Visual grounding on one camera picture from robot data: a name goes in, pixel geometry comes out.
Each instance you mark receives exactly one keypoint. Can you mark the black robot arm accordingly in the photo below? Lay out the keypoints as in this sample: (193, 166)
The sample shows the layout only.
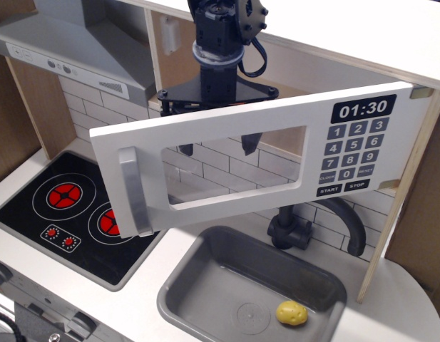
(222, 31)

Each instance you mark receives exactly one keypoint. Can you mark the yellow toy potato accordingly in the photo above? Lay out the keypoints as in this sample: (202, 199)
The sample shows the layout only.
(291, 313)

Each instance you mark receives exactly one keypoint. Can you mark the grey oven control panel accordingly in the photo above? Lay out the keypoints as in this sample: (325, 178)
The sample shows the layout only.
(44, 316)

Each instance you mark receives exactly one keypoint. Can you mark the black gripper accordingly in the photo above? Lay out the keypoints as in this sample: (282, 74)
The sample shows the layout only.
(215, 88)

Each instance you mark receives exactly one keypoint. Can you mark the dark grey toy faucet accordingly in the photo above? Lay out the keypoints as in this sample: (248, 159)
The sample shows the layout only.
(286, 231)

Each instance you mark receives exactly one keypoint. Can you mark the grey range hood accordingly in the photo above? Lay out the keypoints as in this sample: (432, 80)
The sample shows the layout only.
(76, 40)

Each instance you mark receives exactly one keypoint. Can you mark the white toy microwave door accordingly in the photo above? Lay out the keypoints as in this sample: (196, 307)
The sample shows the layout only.
(312, 147)

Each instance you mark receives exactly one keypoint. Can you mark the grey toy sink basin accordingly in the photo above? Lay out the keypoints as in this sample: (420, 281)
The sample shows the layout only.
(228, 285)

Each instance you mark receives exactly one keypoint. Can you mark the black toy stovetop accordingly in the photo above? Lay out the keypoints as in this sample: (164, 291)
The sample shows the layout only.
(65, 213)

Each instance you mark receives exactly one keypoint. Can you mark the white magnetic door latch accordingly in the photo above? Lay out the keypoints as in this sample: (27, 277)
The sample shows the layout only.
(170, 31)

